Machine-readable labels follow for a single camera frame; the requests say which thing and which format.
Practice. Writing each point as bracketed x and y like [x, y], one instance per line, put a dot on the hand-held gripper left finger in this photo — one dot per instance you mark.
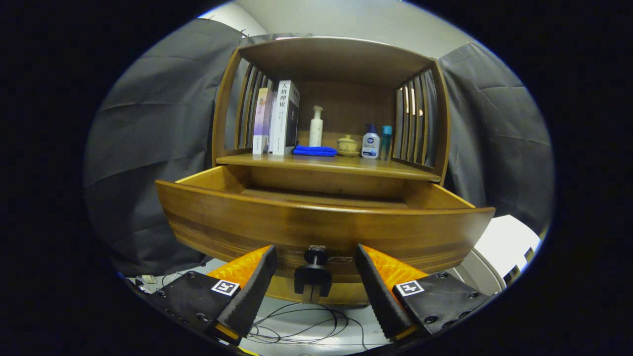
[257, 287]

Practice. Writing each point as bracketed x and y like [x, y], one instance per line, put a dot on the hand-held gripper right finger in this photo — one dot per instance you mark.
[378, 291]

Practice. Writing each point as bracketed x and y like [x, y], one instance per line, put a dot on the black drawer knob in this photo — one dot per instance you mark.
[313, 277]

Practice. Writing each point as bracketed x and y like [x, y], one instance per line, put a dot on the wooden drawer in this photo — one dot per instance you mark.
[316, 222]

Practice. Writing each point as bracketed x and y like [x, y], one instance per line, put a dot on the wooden cabinet door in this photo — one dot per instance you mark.
[284, 291]
[346, 296]

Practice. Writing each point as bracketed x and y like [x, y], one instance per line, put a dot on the wooden countertop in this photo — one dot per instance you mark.
[326, 165]

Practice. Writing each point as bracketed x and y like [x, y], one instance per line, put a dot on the wooden cabinet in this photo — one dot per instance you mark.
[336, 59]

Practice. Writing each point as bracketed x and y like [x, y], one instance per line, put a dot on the white appliance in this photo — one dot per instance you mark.
[504, 242]

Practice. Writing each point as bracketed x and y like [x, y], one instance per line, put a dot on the white blue-capped lotion bottle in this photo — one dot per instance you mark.
[370, 146]

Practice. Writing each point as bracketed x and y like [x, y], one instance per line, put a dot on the blue folded cloth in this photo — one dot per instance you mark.
[314, 151]

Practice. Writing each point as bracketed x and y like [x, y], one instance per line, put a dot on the yellow lidded tea bowl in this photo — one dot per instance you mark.
[347, 146]

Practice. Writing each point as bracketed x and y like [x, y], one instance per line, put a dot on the teal bottle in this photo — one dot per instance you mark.
[385, 141]

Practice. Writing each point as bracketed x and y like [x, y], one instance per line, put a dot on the white pump bottle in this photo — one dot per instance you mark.
[316, 131]

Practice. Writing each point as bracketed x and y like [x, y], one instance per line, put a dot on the purple book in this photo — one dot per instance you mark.
[262, 118]

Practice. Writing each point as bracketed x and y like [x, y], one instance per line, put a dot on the white book with portrait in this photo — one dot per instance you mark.
[282, 118]

